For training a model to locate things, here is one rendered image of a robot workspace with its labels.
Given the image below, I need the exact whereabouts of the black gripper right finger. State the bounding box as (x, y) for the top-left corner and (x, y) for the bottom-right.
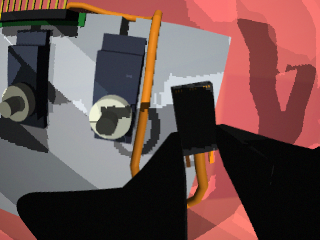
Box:
(216, 123), (320, 240)

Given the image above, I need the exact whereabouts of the black pin header strip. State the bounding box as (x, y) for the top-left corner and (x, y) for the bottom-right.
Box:
(0, 8), (87, 27)

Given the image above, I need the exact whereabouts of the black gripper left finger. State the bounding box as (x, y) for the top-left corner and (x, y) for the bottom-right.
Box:
(16, 131), (188, 240)

